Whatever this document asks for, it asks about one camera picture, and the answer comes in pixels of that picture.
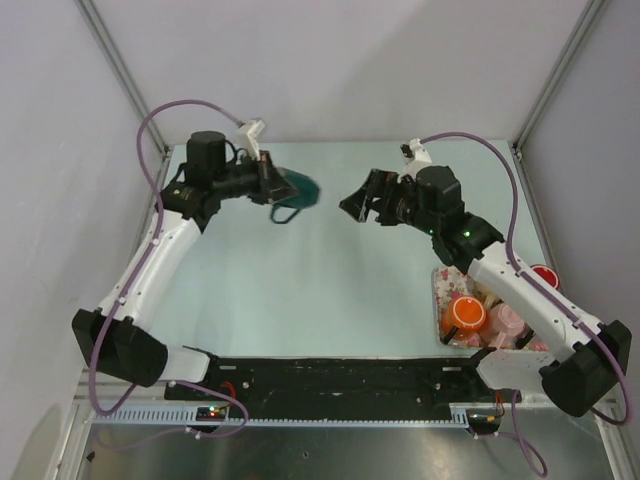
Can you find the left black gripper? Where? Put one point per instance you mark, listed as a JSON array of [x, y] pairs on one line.
[[271, 185]]

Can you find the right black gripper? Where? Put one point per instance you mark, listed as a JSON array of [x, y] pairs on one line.
[[382, 185]]

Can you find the dark green mug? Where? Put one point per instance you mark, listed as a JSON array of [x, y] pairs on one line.
[[307, 196]]

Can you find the orange mug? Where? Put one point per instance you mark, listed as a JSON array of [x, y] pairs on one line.
[[462, 319]]

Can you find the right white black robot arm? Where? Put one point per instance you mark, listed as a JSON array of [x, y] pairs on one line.
[[587, 356]]

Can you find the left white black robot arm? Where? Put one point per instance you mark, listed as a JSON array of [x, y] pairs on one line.
[[115, 338]]

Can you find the cream mug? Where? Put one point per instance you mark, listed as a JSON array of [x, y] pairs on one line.
[[489, 299]]

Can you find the pink mug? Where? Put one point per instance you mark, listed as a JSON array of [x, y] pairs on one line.
[[502, 327]]

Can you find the floral tray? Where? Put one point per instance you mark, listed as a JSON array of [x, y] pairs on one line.
[[449, 283]]

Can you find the red round object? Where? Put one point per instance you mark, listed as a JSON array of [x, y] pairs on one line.
[[548, 274]]

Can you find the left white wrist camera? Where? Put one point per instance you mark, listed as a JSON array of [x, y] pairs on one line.
[[248, 136]]

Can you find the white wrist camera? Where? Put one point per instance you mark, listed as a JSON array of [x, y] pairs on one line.
[[248, 136], [416, 158]]

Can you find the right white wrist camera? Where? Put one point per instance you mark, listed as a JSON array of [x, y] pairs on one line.
[[416, 158]]

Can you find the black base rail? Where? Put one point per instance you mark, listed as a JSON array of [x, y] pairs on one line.
[[308, 389]]

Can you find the left aluminium frame post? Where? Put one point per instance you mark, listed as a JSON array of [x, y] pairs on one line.
[[113, 56]]

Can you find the aluminium frame post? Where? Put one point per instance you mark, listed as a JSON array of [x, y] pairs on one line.
[[113, 56], [580, 33]]

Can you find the grey cable duct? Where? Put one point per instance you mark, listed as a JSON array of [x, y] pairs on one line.
[[201, 416]]

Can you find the right aluminium frame post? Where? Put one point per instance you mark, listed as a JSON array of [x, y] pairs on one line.
[[580, 33]]

